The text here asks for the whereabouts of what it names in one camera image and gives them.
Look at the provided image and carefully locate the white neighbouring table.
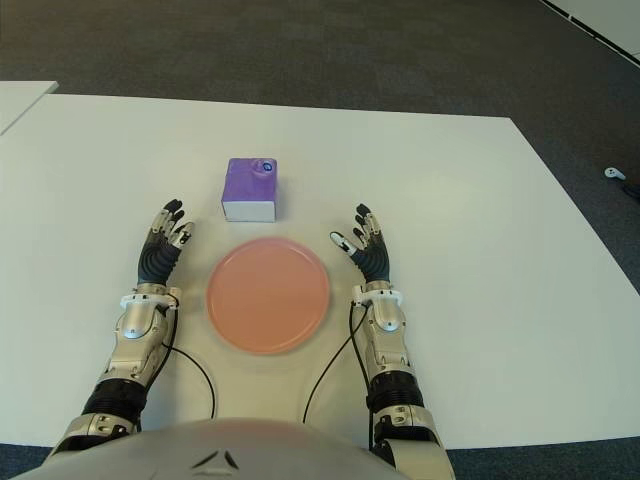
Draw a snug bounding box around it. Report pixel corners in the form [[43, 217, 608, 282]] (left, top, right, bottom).
[[0, 80, 60, 136]]

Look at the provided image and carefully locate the pink round plate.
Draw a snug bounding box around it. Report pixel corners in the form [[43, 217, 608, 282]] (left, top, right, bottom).
[[205, 237, 331, 357]]

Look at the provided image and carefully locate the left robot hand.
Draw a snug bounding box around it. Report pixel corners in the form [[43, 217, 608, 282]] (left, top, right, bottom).
[[136, 198, 196, 287]]

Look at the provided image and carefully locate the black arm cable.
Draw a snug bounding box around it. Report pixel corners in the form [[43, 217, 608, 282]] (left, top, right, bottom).
[[301, 299, 376, 451], [158, 294, 218, 420]]

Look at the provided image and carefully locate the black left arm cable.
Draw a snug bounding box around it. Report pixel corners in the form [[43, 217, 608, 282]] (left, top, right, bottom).
[[158, 294, 218, 420]]

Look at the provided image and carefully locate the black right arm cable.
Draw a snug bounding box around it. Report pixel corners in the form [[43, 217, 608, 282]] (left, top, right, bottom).
[[301, 299, 376, 451]]

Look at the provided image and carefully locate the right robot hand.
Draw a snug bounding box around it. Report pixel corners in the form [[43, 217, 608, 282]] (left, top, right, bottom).
[[328, 202, 392, 285]]

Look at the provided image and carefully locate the purple tissue paper pack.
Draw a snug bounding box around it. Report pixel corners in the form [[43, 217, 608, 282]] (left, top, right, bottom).
[[219, 157, 280, 224]]

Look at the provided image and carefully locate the grey robot torso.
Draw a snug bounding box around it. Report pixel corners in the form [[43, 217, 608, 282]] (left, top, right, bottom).
[[9, 417, 401, 480]]

